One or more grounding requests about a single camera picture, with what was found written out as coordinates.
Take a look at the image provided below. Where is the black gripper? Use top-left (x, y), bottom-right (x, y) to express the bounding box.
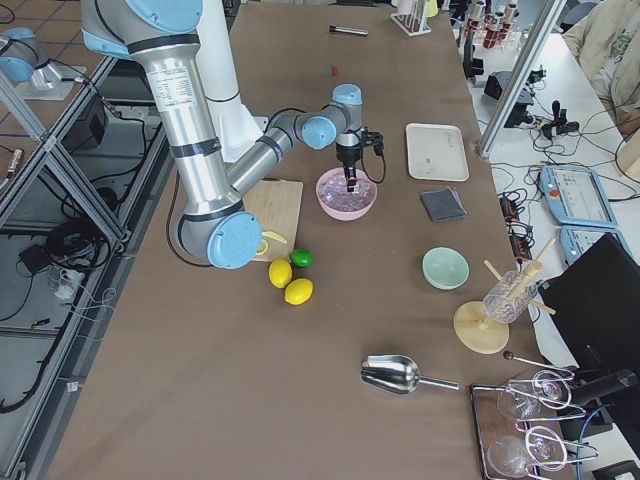
top-left (336, 133), bottom-right (361, 192)

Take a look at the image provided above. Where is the steel muddler black tip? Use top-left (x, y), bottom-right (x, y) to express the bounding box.
top-left (328, 25), bottom-right (369, 37)

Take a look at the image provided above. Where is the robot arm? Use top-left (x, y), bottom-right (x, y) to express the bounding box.
top-left (1, 27), bottom-right (66, 101)
top-left (81, 1), bottom-right (363, 269)

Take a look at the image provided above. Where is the pile of clear ice cubes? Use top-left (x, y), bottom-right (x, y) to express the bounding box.
top-left (317, 173), bottom-right (374, 212)

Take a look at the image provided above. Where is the white cup rack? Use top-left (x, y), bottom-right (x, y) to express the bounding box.
top-left (390, 0), bottom-right (431, 37)

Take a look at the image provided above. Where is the wooden cup stand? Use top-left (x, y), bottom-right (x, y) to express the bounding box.
top-left (453, 238), bottom-right (556, 354)

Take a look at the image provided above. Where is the steel ice scoop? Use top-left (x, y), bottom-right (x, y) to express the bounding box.
top-left (361, 355), bottom-right (460, 395)

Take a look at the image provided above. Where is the pink bowl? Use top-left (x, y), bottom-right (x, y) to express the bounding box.
top-left (315, 168), bottom-right (377, 221)

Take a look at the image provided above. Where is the bamboo cutting board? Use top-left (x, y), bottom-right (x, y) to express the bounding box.
top-left (244, 180), bottom-right (303, 262)

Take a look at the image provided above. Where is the cream rabbit tray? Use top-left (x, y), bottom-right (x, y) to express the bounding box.
top-left (405, 123), bottom-right (469, 182)

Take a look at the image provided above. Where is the green lime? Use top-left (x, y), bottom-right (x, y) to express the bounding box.
top-left (289, 249), bottom-right (315, 268)

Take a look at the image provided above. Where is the grey folded cloth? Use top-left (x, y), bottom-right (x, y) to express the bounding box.
top-left (420, 187), bottom-right (467, 222)

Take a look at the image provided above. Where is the yellow plastic knife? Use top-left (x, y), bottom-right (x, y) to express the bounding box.
top-left (262, 230), bottom-right (288, 245)

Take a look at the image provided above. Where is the lemon slice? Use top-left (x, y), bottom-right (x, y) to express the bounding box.
top-left (256, 239), bottom-right (269, 256)

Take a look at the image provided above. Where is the yellow lemon inner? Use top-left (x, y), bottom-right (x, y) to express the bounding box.
top-left (268, 259), bottom-right (293, 289)

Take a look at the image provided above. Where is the yellow lemon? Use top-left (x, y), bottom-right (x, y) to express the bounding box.
top-left (284, 278), bottom-right (314, 306)
top-left (268, 259), bottom-right (293, 289)

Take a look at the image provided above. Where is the yellow lemon outer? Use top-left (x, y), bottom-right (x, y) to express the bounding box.
top-left (284, 278), bottom-right (314, 306)

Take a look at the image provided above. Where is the green bowl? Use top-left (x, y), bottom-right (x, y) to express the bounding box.
top-left (422, 247), bottom-right (470, 290)

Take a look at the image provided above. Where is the clear glass on stand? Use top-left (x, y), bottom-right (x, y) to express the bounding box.
top-left (482, 271), bottom-right (537, 324)

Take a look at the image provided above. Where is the teach pendant upper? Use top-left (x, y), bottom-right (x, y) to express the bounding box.
top-left (539, 165), bottom-right (618, 228)

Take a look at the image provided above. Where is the teach pendant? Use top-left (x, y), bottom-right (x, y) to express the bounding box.
top-left (539, 165), bottom-right (618, 228)
top-left (559, 225), bottom-right (625, 266)

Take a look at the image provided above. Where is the teach pendant lower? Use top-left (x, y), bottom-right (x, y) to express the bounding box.
top-left (559, 225), bottom-right (625, 266)

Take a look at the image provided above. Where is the black monitor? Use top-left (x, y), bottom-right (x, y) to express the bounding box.
top-left (539, 234), bottom-right (639, 372)

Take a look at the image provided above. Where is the person in beige jacket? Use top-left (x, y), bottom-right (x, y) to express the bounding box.
top-left (563, 0), bottom-right (639, 137)

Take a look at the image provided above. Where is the wine glass rack tray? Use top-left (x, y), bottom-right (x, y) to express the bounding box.
top-left (470, 367), bottom-right (599, 479)

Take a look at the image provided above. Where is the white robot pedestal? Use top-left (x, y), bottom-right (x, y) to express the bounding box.
top-left (196, 0), bottom-right (263, 163)

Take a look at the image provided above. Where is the aluminium frame post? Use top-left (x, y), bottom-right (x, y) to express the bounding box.
top-left (477, 0), bottom-right (566, 160)

